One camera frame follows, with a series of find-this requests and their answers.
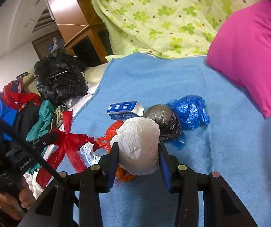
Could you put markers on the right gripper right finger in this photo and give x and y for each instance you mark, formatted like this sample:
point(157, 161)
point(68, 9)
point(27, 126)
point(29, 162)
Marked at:
point(182, 180)

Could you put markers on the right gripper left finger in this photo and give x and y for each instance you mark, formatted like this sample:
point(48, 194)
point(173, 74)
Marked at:
point(97, 179)

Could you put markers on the red plastic bag ball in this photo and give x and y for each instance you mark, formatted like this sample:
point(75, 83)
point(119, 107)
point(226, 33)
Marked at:
point(104, 143)

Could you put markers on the black plastic bag ball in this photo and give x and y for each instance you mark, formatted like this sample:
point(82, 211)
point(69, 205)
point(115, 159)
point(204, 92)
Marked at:
point(167, 120)

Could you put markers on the white paper ball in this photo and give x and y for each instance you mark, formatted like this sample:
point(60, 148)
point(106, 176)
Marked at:
point(138, 140)

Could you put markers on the blue plastic bag ball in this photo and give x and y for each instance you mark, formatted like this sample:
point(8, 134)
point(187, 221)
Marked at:
point(190, 111)

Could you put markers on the blue cardboard box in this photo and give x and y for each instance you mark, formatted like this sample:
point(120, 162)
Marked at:
point(125, 110)

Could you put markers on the left hand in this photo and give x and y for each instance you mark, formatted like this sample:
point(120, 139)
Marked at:
point(11, 206)

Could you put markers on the red ribbon bow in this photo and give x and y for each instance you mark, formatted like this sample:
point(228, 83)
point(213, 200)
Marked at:
point(69, 145)

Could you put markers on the teal garment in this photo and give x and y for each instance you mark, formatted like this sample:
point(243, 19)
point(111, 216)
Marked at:
point(42, 126)

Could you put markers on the red and blue clothes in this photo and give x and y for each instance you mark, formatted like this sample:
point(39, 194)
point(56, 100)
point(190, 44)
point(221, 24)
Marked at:
point(20, 109)

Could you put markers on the blue fleece blanket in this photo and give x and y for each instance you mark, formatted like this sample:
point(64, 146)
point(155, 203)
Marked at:
point(236, 143)

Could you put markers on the black puffer jacket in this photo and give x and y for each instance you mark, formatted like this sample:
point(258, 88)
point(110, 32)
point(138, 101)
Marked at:
point(60, 77)

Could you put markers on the magenta pillow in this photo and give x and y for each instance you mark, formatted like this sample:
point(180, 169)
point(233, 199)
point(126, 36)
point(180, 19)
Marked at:
point(241, 51)

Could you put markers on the green clover quilt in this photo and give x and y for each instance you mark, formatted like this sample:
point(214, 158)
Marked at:
point(164, 28)

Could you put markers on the wooden curved cabinet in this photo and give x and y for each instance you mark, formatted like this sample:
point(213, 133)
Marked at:
point(81, 29)

